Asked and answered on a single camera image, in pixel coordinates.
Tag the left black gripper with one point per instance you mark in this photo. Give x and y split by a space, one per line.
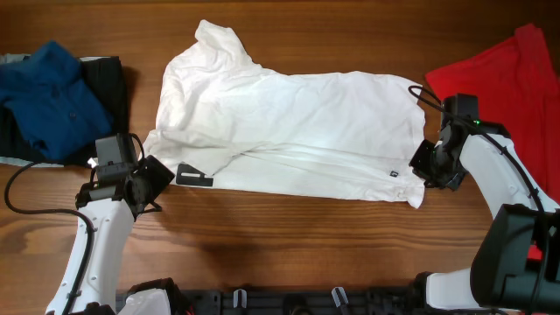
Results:
158 171

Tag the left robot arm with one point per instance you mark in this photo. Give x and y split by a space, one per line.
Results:
103 227

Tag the black folded garment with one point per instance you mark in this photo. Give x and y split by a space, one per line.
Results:
106 79

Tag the red t-shirt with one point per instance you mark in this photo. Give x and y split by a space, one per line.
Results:
516 86

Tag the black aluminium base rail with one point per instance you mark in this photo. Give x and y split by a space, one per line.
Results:
251 301

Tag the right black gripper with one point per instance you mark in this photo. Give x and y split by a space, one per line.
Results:
421 157

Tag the blue folded shirt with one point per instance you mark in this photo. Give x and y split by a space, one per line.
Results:
55 110

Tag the white t-shirt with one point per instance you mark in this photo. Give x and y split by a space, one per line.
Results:
347 136

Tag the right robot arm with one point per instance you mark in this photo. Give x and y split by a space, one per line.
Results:
517 265

